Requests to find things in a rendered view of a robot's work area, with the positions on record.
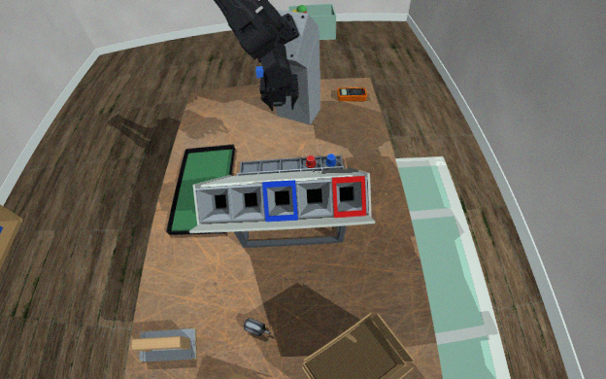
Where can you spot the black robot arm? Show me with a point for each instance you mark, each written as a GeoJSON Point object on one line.
{"type": "Point", "coordinates": [253, 35]}

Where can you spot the blue square band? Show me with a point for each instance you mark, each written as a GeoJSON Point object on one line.
{"type": "Point", "coordinates": [282, 217]}

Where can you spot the red funnel band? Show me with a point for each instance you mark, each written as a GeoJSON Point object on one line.
{"type": "Point", "coordinates": [349, 180]}

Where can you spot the grey bank of square funnels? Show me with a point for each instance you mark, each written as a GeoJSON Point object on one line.
{"type": "Point", "coordinates": [236, 218]}

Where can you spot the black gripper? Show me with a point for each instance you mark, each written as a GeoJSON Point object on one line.
{"type": "Point", "coordinates": [293, 92]}

